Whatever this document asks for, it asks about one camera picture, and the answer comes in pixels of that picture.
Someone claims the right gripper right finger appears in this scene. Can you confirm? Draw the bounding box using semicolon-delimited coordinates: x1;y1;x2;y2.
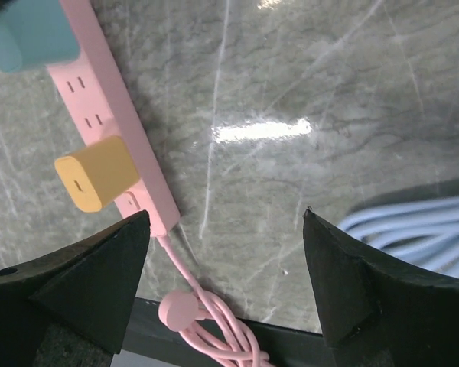
303;209;459;366

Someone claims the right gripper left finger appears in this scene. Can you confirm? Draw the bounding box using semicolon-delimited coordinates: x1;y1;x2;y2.
0;211;150;366

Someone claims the light blue power strip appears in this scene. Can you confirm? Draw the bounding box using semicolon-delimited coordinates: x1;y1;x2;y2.
338;196;459;278

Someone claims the yellow charger plug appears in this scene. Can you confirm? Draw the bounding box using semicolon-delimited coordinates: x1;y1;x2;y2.
54;135;140;213

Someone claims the pink power strip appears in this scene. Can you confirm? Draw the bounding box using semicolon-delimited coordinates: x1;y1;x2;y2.
48;1;269;366

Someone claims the teal charger plug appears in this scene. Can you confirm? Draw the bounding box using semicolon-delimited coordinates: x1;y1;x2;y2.
0;1;80;73

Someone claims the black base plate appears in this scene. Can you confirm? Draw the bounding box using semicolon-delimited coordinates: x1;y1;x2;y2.
114;296;337;367

